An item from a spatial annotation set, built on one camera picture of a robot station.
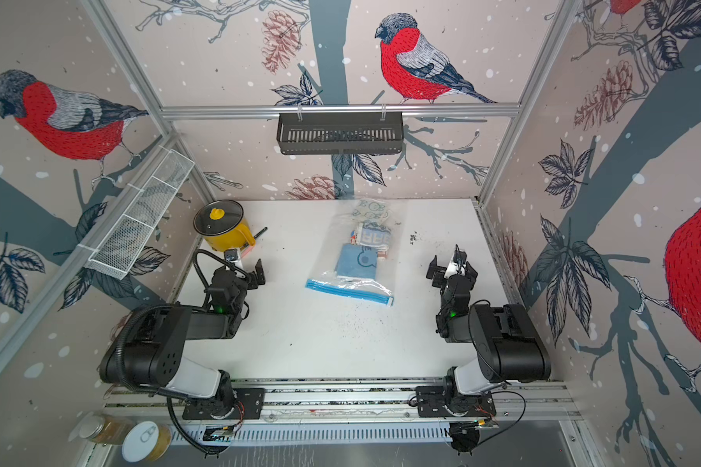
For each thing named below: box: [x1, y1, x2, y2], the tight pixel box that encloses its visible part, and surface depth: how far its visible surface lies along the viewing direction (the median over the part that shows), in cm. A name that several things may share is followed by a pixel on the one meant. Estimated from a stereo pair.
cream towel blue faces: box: [351, 197, 392, 223], surface depth 117 cm
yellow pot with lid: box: [192, 199, 257, 252], surface depth 102 cm
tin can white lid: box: [120, 420, 173, 464], surface depth 66 cm
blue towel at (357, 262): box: [335, 243, 378, 280], surface depth 100 cm
